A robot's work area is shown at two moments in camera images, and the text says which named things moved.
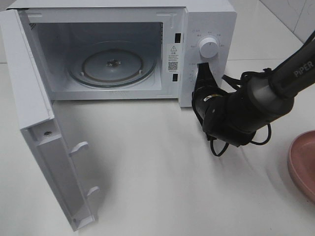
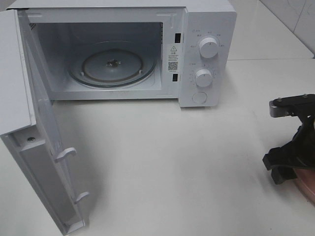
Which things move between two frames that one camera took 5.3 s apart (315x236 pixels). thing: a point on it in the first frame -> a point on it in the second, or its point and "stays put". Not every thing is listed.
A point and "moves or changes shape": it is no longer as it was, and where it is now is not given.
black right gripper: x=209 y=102 -> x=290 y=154
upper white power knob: x=208 y=47 stays put
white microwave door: x=53 y=160 moves or changes shape
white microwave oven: x=110 y=49 stays put
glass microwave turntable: x=112 y=64 stays put
